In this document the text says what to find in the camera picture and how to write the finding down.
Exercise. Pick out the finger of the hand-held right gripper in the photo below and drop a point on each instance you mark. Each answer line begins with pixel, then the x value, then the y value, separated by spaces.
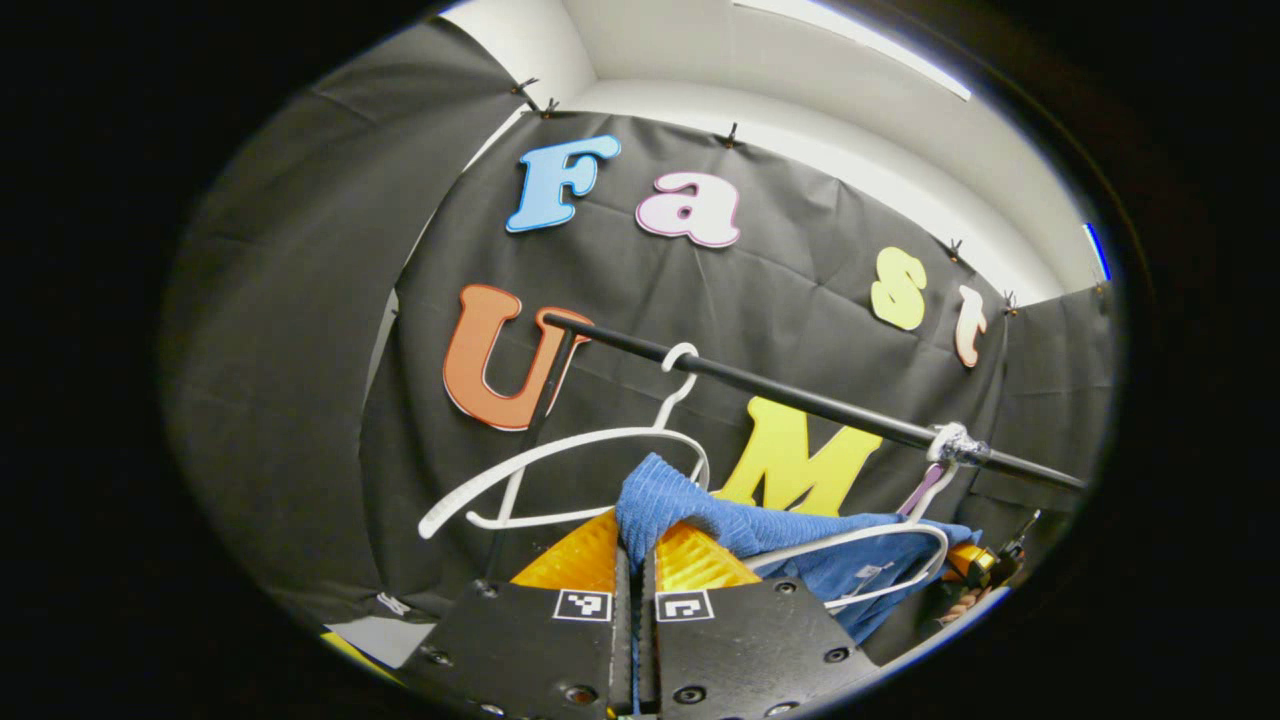
pixel 972 565

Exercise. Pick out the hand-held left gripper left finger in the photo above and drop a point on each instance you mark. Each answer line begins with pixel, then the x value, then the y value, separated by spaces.
pixel 520 650

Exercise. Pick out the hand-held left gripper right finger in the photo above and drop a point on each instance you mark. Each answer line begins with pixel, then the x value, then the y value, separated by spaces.
pixel 740 650

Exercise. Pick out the blue shirt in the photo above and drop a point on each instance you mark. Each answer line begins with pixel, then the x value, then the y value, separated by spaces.
pixel 760 530

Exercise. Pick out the white hanger with taped hook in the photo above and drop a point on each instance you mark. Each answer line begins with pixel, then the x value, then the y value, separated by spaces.
pixel 940 530

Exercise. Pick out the black clothes rack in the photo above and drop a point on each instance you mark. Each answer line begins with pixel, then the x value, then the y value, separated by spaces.
pixel 780 389

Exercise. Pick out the white plastic hanger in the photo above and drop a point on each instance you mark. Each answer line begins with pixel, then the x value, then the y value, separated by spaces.
pixel 676 393

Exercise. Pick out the large ceiling light panel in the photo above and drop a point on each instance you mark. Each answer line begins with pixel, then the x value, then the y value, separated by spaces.
pixel 870 45

